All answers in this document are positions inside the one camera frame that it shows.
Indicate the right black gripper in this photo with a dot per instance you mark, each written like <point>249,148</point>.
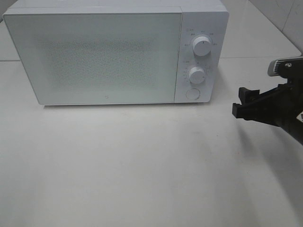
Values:
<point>282,106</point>

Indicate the white timer knob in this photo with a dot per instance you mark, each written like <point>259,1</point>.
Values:
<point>196,75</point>

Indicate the round white door button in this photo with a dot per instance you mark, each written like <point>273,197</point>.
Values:
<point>193,94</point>

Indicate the upper white power knob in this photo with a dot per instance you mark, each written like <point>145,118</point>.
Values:
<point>201,45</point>

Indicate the white microwave oven body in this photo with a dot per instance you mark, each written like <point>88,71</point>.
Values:
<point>112,52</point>

